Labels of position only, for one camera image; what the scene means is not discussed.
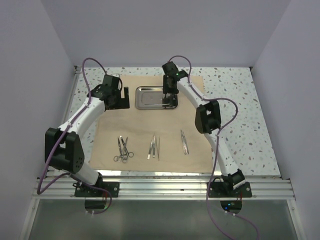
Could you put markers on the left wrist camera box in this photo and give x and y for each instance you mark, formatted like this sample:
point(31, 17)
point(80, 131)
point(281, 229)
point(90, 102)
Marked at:
point(113, 81)

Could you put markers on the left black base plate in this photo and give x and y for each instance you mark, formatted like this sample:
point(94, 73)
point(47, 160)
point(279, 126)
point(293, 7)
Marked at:
point(103, 189)

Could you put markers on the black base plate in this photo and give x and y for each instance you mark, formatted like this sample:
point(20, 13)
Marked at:
point(219, 189)
point(103, 189)

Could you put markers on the beige cloth wrap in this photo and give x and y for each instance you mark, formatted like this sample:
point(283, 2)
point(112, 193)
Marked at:
point(182, 148)

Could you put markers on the aluminium front rail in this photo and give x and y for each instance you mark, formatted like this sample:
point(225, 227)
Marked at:
point(171, 188)

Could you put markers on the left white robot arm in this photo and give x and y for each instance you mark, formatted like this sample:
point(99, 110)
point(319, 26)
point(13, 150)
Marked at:
point(63, 148)

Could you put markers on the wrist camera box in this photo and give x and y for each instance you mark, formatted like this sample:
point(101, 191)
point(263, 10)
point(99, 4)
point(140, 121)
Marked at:
point(113, 81)
point(170, 69)

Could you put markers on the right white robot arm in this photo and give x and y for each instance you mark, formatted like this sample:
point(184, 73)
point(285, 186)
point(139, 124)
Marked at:
point(208, 122)

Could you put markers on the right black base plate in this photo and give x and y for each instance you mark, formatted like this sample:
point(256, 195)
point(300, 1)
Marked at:
point(219, 189)

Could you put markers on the steel forceps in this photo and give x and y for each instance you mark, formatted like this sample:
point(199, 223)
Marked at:
point(126, 148)

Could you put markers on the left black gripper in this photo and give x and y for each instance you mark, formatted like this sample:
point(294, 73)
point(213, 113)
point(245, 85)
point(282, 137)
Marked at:
point(122, 103)

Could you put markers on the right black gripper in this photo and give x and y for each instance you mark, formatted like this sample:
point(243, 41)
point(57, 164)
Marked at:
point(166, 90)

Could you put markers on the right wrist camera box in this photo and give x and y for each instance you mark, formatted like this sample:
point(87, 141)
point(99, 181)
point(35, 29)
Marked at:
point(170, 69)

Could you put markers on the steel instrument tray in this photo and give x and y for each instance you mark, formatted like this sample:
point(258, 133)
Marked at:
point(147, 95)

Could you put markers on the steel surgical scissors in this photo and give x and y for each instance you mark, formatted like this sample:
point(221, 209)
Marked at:
point(118, 158)

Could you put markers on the steel tweezers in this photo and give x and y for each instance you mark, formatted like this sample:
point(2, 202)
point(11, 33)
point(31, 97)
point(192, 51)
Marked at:
point(153, 146)
point(157, 143)
point(149, 156)

